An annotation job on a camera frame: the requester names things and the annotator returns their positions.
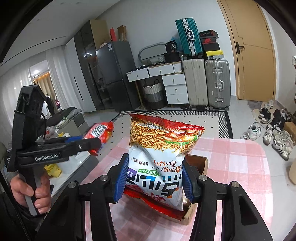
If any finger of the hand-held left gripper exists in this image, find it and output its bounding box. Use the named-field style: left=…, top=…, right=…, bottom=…
left=35, top=135, right=85, bottom=145
left=66, top=137, right=102, bottom=160

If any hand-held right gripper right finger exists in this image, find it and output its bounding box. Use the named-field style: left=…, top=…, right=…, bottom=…
left=182, top=158, right=273, bottom=241

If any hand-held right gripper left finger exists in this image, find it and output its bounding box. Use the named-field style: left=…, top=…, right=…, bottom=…
left=42, top=153, right=129, bottom=241

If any red white snack packet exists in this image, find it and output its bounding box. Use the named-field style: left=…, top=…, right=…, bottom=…
left=82, top=122, right=114, bottom=156

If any brown cardboard box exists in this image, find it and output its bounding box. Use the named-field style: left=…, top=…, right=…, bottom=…
left=181, top=155, right=208, bottom=226

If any fried noodle snack packet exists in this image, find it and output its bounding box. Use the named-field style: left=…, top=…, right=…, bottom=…
left=124, top=113, right=206, bottom=220

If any person's left forearm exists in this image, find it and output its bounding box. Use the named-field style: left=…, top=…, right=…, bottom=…
left=0, top=190, right=35, bottom=241

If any person's left hand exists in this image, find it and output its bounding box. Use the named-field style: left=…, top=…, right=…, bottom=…
left=10, top=173, right=52, bottom=215

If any white side table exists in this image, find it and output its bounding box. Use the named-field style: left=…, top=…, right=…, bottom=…
left=42, top=139, right=93, bottom=200

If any dark grey sofa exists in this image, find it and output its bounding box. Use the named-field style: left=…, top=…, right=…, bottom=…
left=44, top=107, right=88, bottom=139

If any yellow plastic bag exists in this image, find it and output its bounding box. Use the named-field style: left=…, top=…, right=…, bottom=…
left=45, top=163, right=63, bottom=178

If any pink checked tablecloth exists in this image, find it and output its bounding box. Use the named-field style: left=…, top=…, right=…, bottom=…
left=80, top=136, right=269, bottom=241

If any white wardrobe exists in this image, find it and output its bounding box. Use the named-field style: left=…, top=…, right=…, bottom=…
left=64, top=38, right=97, bottom=114

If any white curtain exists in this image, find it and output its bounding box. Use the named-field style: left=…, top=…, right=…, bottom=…
left=45, top=47, right=77, bottom=112

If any dark grey refrigerator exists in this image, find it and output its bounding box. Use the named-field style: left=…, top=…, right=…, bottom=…
left=95, top=41, right=141, bottom=112

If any tall dark glass cabinet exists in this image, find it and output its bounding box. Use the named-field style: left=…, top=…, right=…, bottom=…
left=73, top=20, right=109, bottom=112

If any woven laundry basket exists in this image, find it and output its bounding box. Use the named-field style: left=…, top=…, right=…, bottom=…
left=142, top=80, right=166, bottom=110

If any white dresser with drawers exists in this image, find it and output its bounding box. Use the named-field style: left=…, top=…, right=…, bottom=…
left=126, top=61, right=190, bottom=110

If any beige suitcase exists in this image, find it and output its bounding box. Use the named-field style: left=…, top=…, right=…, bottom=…
left=182, top=58, right=208, bottom=111

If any grey door mat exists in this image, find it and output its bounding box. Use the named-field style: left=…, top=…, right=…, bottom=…
left=247, top=100, right=278, bottom=120

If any pile of assorted shoes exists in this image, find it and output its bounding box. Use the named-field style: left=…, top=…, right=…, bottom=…
left=240, top=100, right=295, bottom=161

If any beige trash bin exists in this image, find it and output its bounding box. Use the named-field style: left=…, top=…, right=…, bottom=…
left=286, top=160, right=296, bottom=179

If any grey suitcase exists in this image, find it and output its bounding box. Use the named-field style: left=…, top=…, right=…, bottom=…
left=205, top=59, right=231, bottom=111

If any arched grey mirror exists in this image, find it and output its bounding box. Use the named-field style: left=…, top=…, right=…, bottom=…
left=138, top=42, right=166, bottom=65

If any small brown carton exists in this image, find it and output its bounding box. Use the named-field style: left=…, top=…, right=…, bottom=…
left=283, top=122, right=296, bottom=137

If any brown paper bag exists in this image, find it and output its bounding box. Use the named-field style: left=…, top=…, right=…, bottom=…
left=117, top=25, right=127, bottom=42

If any flat black box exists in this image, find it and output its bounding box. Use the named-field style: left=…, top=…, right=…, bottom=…
left=164, top=53, right=183, bottom=63

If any black printed carton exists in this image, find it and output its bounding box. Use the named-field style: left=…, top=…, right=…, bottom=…
left=165, top=41, right=179, bottom=54

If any plain black shoe box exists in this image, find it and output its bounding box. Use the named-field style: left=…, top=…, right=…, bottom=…
left=202, top=43, right=221, bottom=52

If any wooden door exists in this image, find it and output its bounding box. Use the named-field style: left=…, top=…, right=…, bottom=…
left=216, top=0, right=277, bottom=102

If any teal suitcase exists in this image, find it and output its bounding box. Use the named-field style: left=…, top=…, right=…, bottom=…
left=175, top=18, right=204, bottom=57

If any black shoe box red trim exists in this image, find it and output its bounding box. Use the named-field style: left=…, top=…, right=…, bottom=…
left=199, top=30, right=219, bottom=39

